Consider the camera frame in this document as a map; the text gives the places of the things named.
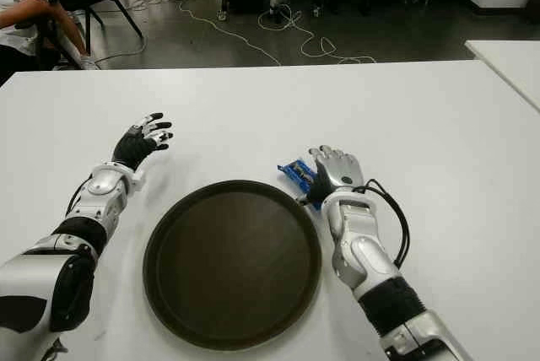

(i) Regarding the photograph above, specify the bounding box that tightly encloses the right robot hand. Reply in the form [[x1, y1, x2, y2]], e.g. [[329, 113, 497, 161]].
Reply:
[[300, 144, 366, 206]]

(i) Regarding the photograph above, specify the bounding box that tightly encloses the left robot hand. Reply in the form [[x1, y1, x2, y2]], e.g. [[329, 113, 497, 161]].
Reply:
[[112, 111, 175, 170]]

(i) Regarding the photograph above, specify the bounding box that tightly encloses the blue Oreo cookie package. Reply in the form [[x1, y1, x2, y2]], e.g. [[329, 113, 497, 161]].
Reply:
[[277, 159, 324, 212]]

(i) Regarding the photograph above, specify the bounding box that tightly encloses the round dark brown tray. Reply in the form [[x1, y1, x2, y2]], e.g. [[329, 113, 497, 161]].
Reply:
[[142, 179, 324, 345]]

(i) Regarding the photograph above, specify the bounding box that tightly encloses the white side table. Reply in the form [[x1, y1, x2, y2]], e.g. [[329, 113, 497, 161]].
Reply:
[[463, 39, 540, 111]]

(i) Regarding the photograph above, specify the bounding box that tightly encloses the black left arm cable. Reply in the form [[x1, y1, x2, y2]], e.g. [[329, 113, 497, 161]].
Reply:
[[66, 177, 95, 215]]

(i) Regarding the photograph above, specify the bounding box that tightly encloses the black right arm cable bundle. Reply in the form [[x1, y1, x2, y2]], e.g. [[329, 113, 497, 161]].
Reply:
[[354, 178, 412, 270]]

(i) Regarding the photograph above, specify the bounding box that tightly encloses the white floor cable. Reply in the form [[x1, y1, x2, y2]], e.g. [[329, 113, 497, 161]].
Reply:
[[126, 0, 379, 67]]

